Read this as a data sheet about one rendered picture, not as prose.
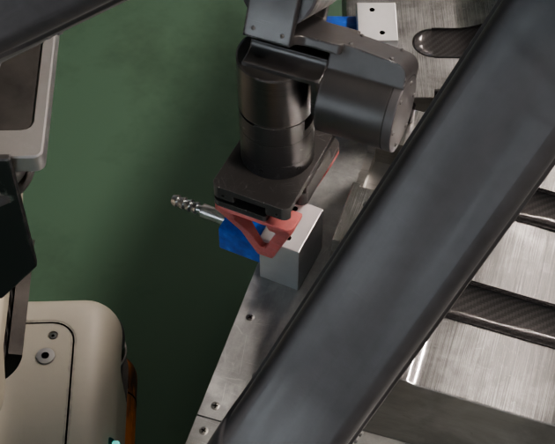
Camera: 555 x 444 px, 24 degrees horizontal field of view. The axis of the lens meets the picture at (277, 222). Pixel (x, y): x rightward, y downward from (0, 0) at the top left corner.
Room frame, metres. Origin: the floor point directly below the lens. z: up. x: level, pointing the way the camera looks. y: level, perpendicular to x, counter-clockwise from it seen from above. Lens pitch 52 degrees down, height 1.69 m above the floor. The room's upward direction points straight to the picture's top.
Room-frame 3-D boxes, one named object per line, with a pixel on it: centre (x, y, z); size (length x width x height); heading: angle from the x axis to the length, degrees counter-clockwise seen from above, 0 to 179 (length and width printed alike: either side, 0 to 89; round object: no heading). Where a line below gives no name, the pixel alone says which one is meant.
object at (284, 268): (0.67, 0.03, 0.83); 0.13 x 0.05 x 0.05; 65
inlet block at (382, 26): (0.86, -0.04, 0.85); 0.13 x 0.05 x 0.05; 90
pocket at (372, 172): (0.68, -0.09, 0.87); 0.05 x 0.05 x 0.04; 72
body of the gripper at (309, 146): (0.66, 0.00, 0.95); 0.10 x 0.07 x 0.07; 155
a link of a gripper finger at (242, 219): (0.64, 0.00, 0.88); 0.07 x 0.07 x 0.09; 65
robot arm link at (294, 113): (0.65, 0.00, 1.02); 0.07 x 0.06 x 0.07; 67
